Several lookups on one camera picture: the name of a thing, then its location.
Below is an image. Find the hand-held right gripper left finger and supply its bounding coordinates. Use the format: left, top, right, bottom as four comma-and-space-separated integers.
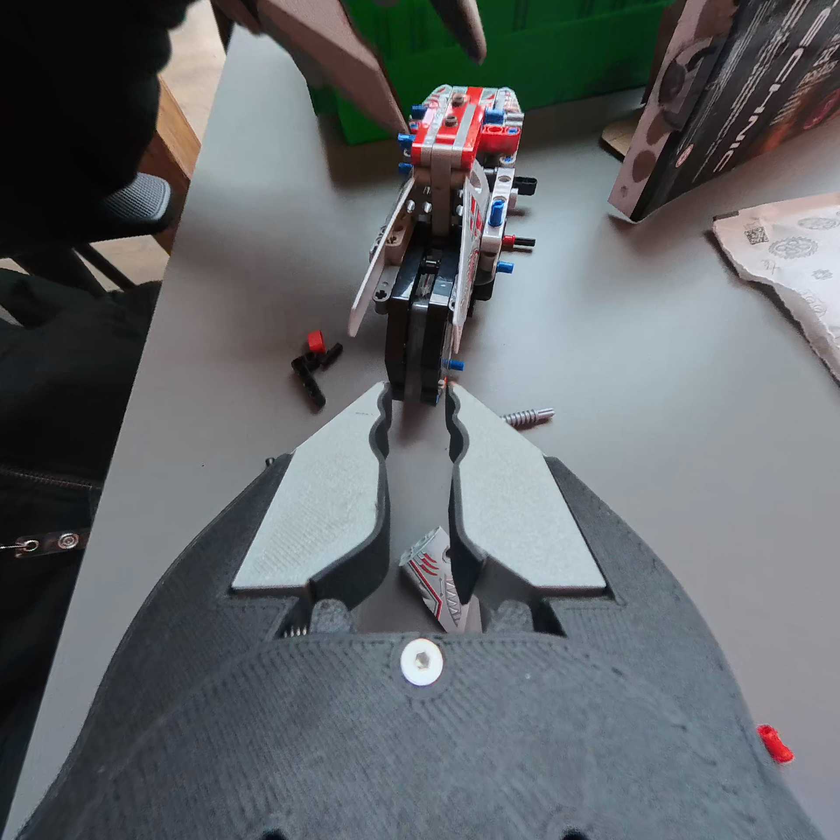
230, 382, 394, 610

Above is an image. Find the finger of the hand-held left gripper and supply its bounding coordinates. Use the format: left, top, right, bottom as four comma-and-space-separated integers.
258, 0, 412, 132
432, 0, 488, 68

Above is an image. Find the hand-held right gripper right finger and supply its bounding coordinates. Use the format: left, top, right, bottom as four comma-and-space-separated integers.
445, 382, 609, 630

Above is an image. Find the red grey lego vehicle model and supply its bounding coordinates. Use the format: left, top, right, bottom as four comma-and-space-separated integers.
346, 83, 540, 406

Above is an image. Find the person's left forearm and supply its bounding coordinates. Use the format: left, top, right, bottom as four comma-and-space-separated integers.
0, 0, 173, 247

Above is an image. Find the grey printed lego panel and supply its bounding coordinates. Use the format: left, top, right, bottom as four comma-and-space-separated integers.
398, 524, 471, 635

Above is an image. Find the black angled lego connector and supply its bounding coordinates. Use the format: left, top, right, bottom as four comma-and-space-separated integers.
291, 340, 344, 408

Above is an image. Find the black lego set box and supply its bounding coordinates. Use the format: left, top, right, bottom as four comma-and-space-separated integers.
599, 0, 840, 224

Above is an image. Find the green plastic bin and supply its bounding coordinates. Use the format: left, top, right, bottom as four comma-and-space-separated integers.
307, 0, 678, 148

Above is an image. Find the black office chair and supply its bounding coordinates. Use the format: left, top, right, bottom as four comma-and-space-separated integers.
13, 174, 179, 290

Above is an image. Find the black zip jacket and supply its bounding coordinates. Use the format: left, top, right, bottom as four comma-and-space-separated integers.
0, 269, 161, 828

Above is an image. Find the printed paper bag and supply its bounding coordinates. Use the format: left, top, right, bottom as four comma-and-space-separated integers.
712, 192, 840, 386

